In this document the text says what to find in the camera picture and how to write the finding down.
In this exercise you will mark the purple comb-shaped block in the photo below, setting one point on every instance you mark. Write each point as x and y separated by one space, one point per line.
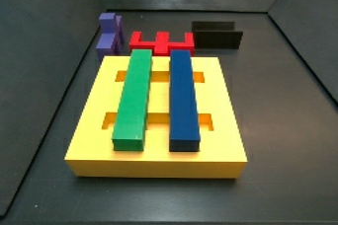
113 36

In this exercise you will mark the yellow slotted board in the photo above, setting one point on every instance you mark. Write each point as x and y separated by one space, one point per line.
220 159

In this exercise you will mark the blue long bar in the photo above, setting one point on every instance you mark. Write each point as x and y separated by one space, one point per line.
184 128

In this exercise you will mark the green long bar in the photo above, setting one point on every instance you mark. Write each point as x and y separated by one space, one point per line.
129 135

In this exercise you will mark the red comb-shaped block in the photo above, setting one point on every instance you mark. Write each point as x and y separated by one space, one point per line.
162 46

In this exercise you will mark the black angle bracket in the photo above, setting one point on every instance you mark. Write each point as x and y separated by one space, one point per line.
216 35

